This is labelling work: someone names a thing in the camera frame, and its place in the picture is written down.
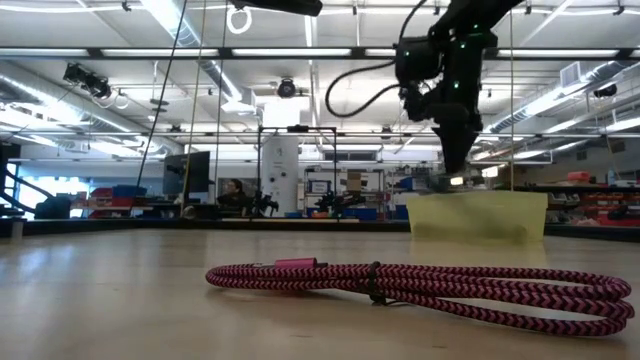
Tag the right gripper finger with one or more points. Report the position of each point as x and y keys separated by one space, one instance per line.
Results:
x=457 y=147

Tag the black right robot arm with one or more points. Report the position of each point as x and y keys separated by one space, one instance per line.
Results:
x=465 y=60

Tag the black background robot arm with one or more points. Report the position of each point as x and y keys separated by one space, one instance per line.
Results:
x=340 y=202
x=265 y=204

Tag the yellow translucent plastic bin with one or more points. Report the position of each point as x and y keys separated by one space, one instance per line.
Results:
x=475 y=217

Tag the cardboard box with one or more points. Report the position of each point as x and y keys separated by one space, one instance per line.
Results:
x=356 y=181

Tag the blue storage bin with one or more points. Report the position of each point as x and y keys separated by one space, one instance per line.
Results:
x=129 y=191
x=360 y=214

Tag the metal shelf unit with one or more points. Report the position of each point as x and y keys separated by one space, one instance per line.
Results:
x=320 y=187

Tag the dark shelf with red items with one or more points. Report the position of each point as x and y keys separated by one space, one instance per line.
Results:
x=600 y=205

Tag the white column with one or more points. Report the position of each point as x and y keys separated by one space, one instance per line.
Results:
x=280 y=170

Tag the person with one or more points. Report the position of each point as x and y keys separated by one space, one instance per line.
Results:
x=235 y=197

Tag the black monitor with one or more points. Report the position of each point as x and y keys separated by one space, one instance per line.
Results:
x=187 y=172

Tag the red storage bin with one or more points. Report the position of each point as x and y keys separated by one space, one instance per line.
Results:
x=101 y=193

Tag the round black ceiling camera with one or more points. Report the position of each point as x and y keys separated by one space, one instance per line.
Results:
x=286 y=89

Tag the black overhead camera bar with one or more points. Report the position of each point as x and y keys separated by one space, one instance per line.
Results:
x=290 y=6

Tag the silver ventilation duct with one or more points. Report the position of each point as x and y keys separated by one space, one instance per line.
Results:
x=190 y=40

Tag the black aluminium table frame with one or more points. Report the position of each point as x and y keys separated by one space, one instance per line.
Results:
x=150 y=226

